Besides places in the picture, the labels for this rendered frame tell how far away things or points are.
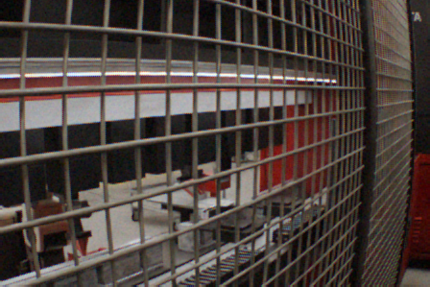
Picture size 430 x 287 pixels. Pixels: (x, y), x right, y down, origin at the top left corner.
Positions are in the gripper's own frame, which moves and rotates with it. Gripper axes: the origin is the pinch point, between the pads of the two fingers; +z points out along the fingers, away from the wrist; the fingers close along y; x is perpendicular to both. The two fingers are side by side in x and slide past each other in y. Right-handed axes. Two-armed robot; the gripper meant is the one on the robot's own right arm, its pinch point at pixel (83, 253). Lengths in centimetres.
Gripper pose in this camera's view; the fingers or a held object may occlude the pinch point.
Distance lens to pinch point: 192.7
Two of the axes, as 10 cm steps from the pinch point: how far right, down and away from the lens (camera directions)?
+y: 8.6, -2.0, -4.7
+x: 4.6, -0.6, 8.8
